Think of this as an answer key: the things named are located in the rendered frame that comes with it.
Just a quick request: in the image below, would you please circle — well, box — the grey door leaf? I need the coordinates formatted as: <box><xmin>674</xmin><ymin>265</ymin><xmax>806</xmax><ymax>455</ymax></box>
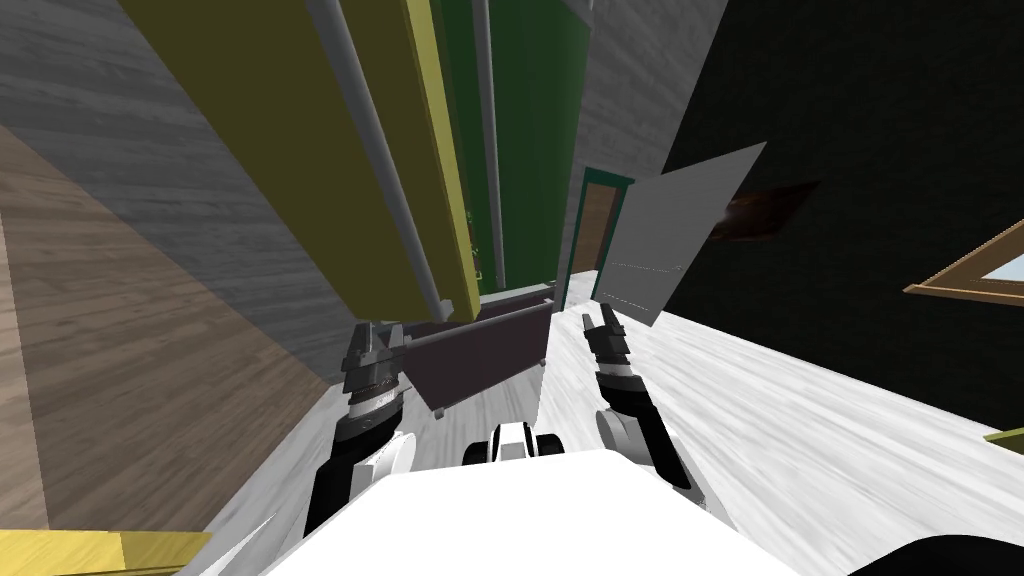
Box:
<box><xmin>590</xmin><ymin>141</ymin><xmax>769</xmax><ymax>329</ymax></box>

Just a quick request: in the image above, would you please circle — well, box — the yellow appliance door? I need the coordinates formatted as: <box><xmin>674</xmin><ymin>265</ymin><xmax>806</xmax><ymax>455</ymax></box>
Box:
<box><xmin>118</xmin><ymin>0</ymin><xmax>483</xmax><ymax>324</ymax></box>

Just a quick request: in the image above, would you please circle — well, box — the yellow wooden furniture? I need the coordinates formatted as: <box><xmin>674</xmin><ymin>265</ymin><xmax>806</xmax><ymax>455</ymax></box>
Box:
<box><xmin>0</xmin><ymin>528</ymin><xmax>214</xmax><ymax>576</ymax></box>

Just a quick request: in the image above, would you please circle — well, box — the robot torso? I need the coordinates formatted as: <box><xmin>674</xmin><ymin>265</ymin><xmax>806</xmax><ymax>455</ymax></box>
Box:
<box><xmin>257</xmin><ymin>421</ymin><xmax>804</xmax><ymax>576</ymax></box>

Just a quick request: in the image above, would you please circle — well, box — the wooden framed window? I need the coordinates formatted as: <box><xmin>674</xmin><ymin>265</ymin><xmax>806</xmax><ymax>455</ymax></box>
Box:
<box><xmin>902</xmin><ymin>219</ymin><xmax>1024</xmax><ymax>310</ymax></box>

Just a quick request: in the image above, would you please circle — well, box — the olive green furniture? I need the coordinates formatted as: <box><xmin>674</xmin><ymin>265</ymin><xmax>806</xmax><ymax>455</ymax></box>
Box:
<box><xmin>983</xmin><ymin>427</ymin><xmax>1024</xmax><ymax>459</ymax></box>

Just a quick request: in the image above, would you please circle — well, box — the grey bar handle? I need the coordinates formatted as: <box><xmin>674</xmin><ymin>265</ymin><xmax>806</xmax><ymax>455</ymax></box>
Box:
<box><xmin>306</xmin><ymin>0</ymin><xmax>456</xmax><ymax>323</ymax></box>
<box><xmin>470</xmin><ymin>0</ymin><xmax>509</xmax><ymax>291</ymax></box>

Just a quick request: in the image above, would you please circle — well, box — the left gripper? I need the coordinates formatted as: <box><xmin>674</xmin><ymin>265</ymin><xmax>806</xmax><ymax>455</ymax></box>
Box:
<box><xmin>341</xmin><ymin>321</ymin><xmax>411</xmax><ymax>397</ymax></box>

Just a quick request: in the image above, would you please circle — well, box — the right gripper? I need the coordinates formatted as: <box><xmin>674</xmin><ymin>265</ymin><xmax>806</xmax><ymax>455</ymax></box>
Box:
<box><xmin>580</xmin><ymin>302</ymin><xmax>635</xmax><ymax>377</ymax></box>

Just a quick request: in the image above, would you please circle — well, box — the green appliance door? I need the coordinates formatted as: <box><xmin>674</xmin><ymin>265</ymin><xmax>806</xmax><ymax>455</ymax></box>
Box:
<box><xmin>430</xmin><ymin>0</ymin><xmax>595</xmax><ymax>296</ymax></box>

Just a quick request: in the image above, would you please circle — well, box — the grey drawer handle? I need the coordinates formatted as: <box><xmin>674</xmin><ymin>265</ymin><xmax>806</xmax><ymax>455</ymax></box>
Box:
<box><xmin>402</xmin><ymin>300</ymin><xmax>555</xmax><ymax>351</ymax></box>

